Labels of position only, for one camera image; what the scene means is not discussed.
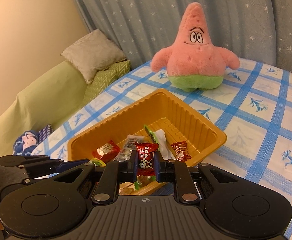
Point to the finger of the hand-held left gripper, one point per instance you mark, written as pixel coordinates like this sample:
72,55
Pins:
23,160
61,166

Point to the small red candy packet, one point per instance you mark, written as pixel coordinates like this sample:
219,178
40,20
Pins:
146,162

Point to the white and green snack bag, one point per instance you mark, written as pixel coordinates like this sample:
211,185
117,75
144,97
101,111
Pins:
161,140

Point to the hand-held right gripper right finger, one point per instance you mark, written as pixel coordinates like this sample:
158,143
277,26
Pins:
157,166

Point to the green patterned pillow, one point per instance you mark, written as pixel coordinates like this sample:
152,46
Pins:
103,80

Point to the dark red candy packet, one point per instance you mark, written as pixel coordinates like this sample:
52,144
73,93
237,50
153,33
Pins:
181,151

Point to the green covered sofa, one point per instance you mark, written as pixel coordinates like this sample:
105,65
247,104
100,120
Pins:
35,105

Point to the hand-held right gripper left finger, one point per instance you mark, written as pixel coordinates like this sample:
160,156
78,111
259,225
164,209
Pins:
133,163

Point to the orange plastic tray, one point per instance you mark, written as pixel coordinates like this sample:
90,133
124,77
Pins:
181,115

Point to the red date candy packet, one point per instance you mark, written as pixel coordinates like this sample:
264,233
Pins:
104,151

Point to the blue cartoon character pillow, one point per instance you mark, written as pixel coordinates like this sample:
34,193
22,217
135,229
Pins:
28,141

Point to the blue star curtain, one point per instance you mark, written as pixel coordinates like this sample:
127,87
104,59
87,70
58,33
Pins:
148,17

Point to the blue checked tablecloth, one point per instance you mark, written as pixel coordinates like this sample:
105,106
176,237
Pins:
248,130

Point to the clear dark snack packet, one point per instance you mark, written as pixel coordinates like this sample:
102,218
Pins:
129,145

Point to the grey pillow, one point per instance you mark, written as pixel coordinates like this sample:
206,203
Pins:
93,52

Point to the pink starfish plush toy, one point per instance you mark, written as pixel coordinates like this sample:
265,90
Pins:
193,62

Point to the yellow-green pale candy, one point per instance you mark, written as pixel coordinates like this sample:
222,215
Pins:
97,161

